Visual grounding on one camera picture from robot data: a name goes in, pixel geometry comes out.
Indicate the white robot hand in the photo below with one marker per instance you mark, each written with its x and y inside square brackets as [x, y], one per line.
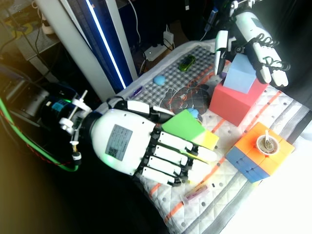
[114, 139]
[249, 26]

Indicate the blue foam cube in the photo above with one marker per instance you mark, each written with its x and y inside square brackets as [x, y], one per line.
[240, 75]

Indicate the green foam cube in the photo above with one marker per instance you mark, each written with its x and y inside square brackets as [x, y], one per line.
[182, 125]

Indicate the purple toy syringe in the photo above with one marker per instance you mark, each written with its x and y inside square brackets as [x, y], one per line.
[136, 91]

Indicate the green toy car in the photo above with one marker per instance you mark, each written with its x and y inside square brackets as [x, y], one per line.
[187, 63]

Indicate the blue toy fruit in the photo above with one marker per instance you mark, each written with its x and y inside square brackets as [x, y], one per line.
[159, 80]
[194, 112]

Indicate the large red foam cube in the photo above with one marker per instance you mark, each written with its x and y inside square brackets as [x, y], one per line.
[229, 104]

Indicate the white column with light strip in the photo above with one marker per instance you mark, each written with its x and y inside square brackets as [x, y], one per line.
[80, 48]

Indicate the white power strip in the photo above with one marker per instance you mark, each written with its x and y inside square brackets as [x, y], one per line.
[156, 51]

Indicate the clear toy syringe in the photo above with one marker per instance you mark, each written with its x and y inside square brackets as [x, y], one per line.
[197, 192]

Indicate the small patterned toy bowl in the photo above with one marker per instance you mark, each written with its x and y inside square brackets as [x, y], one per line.
[267, 145]

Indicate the large puzzle cube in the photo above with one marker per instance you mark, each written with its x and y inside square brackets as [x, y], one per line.
[246, 156]

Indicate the grey quilt with bear print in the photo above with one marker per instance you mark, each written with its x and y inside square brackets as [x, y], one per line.
[243, 207]

